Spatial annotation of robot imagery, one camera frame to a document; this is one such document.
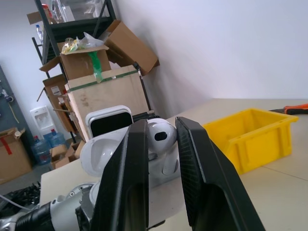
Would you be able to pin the paper cup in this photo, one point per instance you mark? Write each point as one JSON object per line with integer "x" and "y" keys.
{"x": 18, "y": 135}

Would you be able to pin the small open cardboard box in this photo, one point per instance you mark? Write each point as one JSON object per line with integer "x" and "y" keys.
{"x": 60, "y": 155}

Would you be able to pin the white water dispenser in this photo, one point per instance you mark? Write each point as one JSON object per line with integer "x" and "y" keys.
{"x": 42, "y": 120}

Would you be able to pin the heap of black parts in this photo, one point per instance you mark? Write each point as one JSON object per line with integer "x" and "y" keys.
{"x": 26, "y": 192}

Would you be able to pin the cardboard box holding bag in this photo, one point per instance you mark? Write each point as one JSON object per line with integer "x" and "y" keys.
{"x": 77, "y": 65}

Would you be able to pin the clear plastic water bottle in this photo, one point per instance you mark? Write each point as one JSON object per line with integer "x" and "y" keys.
{"x": 39, "y": 33}

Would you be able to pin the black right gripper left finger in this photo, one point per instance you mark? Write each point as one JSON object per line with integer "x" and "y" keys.
{"x": 125, "y": 183}

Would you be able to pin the cardboard box with red tape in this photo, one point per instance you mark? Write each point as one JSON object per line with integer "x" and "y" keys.
{"x": 14, "y": 158}

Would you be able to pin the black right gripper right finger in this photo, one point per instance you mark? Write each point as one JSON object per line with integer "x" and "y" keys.
{"x": 211, "y": 173}

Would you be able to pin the labelled brown cardboard box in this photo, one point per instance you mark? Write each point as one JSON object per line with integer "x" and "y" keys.
{"x": 54, "y": 96}

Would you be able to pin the flat cardboard piece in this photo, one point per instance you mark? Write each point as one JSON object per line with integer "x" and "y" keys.
{"x": 36, "y": 17}

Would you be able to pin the yellow plastic bin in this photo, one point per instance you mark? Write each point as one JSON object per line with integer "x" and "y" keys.
{"x": 260, "y": 149}

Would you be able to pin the large open cardboard box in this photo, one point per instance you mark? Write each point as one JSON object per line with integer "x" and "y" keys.
{"x": 134, "y": 48}

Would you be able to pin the green plastic strip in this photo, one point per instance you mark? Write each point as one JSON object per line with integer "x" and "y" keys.
{"x": 96, "y": 65}

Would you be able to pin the white earbud case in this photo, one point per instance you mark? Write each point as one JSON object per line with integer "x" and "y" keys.
{"x": 96, "y": 154}

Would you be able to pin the large white earbud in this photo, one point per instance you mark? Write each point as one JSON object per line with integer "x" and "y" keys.
{"x": 168, "y": 130}

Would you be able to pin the grey metal cabinet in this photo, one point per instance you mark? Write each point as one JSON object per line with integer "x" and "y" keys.
{"x": 9, "y": 103}

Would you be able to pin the white device with black panel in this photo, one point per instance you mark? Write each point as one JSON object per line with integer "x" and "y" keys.
{"x": 106, "y": 112}

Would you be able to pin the clear plastic bag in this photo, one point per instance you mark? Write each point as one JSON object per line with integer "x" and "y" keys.
{"x": 90, "y": 41}

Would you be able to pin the black hand truck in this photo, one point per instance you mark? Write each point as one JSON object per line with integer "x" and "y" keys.
{"x": 144, "y": 86}

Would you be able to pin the black metal shelf rack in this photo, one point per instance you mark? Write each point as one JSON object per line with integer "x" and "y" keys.
{"x": 51, "y": 31}

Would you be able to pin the blue water jug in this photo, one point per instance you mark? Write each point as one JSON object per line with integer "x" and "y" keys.
{"x": 55, "y": 139}
{"x": 41, "y": 150}

